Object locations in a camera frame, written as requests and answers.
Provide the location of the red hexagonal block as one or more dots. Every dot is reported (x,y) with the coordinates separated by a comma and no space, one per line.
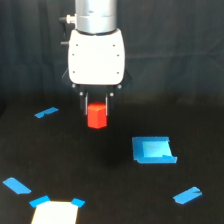
(96,115)

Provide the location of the blue tape strip far left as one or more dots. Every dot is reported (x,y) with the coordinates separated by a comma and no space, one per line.
(46,112)

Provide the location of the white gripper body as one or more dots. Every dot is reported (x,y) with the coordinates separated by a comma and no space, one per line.
(96,60)

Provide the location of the blue tape strip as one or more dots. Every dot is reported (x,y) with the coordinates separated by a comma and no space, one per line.
(187,195)
(16,186)
(46,112)

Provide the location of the blue tape on paper right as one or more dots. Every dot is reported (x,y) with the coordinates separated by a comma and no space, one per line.
(78,202)

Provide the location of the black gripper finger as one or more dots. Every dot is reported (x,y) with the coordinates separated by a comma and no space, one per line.
(109,102)
(83,95)

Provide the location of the blue tape strip near left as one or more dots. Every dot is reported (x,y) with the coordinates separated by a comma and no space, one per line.
(16,186)

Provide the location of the white paper sheet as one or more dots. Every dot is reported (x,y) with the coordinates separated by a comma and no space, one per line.
(54,212)

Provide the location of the blue tape on paper left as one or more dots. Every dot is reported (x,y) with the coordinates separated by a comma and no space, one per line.
(39,201)

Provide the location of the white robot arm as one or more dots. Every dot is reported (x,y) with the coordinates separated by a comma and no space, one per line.
(93,17)

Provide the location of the blue tape on paper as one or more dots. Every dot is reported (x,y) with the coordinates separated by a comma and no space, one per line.
(78,202)
(39,201)

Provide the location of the blue tape strip near right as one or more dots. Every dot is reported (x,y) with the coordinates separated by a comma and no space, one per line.
(187,195)

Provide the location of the blue tape square marker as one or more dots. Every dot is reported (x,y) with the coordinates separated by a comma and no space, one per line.
(152,150)

